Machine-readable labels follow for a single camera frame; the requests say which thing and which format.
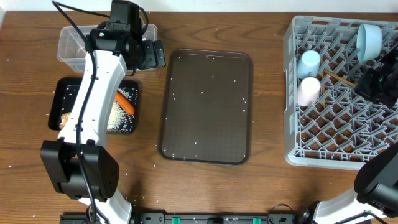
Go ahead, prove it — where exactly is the grey dishwasher rack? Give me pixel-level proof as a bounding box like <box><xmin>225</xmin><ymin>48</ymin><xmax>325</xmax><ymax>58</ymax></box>
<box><xmin>283</xmin><ymin>16</ymin><xmax>397</xmax><ymax>170</ymax></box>

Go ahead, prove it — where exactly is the brown food scrap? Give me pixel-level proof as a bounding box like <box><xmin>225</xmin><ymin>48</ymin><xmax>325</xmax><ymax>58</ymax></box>
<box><xmin>59</xmin><ymin>112</ymin><xmax>71</xmax><ymax>129</ymax></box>

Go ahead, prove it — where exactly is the white paper cup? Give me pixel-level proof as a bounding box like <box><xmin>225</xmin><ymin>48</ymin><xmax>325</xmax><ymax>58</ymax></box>
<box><xmin>297</xmin><ymin>77</ymin><xmax>321</xmax><ymax>106</ymax></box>

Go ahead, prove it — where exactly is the pile of white rice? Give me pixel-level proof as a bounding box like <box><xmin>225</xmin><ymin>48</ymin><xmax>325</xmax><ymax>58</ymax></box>
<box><xmin>107</xmin><ymin>87</ymin><xmax>138</xmax><ymax>134</ymax></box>

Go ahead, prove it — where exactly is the brown serving tray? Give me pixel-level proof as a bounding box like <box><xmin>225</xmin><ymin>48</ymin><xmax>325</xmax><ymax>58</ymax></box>
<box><xmin>157</xmin><ymin>49</ymin><xmax>254</xmax><ymax>166</ymax></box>

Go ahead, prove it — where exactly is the clear plastic container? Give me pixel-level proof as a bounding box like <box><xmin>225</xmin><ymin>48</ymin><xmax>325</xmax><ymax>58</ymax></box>
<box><xmin>57</xmin><ymin>24</ymin><xmax>158</xmax><ymax>73</ymax></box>

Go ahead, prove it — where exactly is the wooden chopstick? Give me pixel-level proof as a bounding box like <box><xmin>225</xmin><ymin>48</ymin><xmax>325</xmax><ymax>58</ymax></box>
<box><xmin>324</xmin><ymin>70</ymin><xmax>356</xmax><ymax>87</ymax></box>
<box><xmin>321</xmin><ymin>70</ymin><xmax>326</xmax><ymax>109</ymax></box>

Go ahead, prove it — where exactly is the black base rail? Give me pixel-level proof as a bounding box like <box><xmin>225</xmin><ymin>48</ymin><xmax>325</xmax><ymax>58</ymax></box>
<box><xmin>58</xmin><ymin>212</ymin><xmax>308</xmax><ymax>224</ymax></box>

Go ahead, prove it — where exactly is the light blue cup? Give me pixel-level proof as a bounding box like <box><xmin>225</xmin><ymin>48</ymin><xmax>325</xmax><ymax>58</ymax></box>
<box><xmin>297</xmin><ymin>50</ymin><xmax>321</xmax><ymax>79</ymax></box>

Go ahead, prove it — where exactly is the black waste tray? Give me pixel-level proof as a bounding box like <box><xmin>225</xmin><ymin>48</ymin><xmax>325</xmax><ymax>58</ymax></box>
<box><xmin>48</xmin><ymin>77</ymin><xmax>139</xmax><ymax>131</ymax></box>

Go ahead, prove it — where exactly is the light blue bowl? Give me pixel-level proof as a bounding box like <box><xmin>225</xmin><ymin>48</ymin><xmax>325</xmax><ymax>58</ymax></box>
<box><xmin>356</xmin><ymin>24</ymin><xmax>382</xmax><ymax>63</ymax></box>

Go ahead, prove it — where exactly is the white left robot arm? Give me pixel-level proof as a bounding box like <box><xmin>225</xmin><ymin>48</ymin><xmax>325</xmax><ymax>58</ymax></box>
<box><xmin>40</xmin><ymin>29</ymin><xmax>165</xmax><ymax>223</ymax></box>

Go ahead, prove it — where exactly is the orange carrot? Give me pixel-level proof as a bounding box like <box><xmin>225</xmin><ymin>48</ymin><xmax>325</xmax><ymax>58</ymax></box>
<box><xmin>115</xmin><ymin>91</ymin><xmax>135</xmax><ymax>116</ymax></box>

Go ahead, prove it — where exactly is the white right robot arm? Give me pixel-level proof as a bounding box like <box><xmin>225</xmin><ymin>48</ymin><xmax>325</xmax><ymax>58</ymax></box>
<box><xmin>298</xmin><ymin>65</ymin><xmax>397</xmax><ymax>223</ymax></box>

